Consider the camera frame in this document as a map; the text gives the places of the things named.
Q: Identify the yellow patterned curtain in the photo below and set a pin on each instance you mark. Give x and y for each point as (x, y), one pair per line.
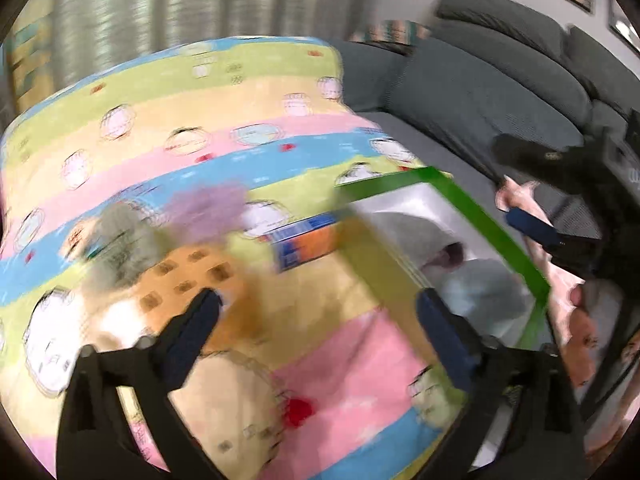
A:
(30, 55)

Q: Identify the white soft cloth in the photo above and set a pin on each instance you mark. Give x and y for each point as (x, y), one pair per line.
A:
(415, 240)

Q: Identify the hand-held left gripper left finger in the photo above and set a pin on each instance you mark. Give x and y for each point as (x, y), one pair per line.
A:
(197, 320)

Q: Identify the grey curtain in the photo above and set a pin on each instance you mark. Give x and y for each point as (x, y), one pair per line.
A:
(200, 0)

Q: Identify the orange beige plush toy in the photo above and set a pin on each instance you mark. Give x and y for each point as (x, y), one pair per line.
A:
(195, 272)

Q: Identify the pink checked cloth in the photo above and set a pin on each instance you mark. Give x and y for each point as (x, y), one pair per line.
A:
(515, 194)

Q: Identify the purple fluffy scrunchie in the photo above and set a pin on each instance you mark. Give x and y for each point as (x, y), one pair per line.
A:
(210, 207)

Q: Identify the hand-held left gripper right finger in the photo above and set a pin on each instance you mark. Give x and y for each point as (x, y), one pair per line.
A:
(442, 332)

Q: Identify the striped cartoon printed blanket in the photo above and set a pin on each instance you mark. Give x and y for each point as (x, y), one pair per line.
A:
(310, 125)

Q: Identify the green rimmed storage box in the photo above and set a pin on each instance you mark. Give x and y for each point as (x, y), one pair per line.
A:
(480, 220)

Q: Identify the colourful patterned cushion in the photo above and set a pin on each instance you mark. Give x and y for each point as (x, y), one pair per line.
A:
(395, 32)

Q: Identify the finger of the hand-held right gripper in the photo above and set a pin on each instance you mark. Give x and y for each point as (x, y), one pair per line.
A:
(525, 152)
(530, 227)

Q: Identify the grey sofa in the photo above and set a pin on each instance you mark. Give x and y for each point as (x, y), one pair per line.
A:
(475, 90)

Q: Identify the grey green fluffy scrunchie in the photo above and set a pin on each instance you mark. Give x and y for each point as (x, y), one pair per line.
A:
(120, 245)

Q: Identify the blue orange packet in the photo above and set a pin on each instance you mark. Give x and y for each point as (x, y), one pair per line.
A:
(300, 242)

